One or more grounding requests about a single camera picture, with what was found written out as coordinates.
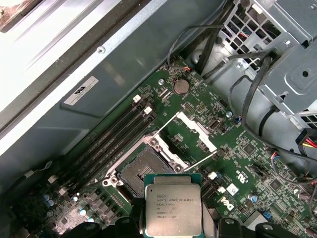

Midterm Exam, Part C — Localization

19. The silver coin battery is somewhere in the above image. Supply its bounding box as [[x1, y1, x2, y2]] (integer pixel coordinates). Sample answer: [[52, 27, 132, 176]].
[[172, 78, 190, 96]]

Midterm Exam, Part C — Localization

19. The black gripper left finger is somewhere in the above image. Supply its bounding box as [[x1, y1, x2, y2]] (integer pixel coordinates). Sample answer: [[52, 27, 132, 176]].
[[74, 197, 147, 238]]

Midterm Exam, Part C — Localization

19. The CPU socket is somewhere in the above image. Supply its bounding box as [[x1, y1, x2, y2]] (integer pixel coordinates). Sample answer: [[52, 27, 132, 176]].
[[101, 131, 190, 206]]

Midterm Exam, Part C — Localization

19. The metal drive cage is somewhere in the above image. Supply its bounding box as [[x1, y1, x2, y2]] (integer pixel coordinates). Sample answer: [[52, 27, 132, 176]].
[[188, 0, 317, 154]]

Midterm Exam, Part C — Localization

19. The thin black wire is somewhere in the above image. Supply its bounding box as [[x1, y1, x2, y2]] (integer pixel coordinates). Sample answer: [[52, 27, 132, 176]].
[[167, 24, 225, 66]]

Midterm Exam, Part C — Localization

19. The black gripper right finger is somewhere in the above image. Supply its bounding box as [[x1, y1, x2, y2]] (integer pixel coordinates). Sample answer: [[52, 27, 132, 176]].
[[201, 205, 299, 238]]

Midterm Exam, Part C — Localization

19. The silver CPU green edge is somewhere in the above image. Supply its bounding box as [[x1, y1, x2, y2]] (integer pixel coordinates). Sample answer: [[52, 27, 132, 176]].
[[143, 173, 204, 238]]

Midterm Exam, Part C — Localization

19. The thick black cable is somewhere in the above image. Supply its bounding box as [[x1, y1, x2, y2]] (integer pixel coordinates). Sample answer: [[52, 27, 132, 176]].
[[229, 49, 280, 139]]

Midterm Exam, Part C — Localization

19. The black sleeved cable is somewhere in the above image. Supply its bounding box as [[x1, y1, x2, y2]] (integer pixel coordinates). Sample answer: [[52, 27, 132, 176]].
[[197, 23, 225, 76]]

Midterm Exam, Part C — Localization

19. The metal socket cover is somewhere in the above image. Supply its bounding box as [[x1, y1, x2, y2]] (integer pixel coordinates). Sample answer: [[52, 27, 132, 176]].
[[148, 111, 218, 174]]

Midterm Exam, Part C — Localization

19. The green motherboard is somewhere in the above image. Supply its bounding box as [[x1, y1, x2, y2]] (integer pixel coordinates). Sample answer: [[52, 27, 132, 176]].
[[7, 56, 317, 238]]

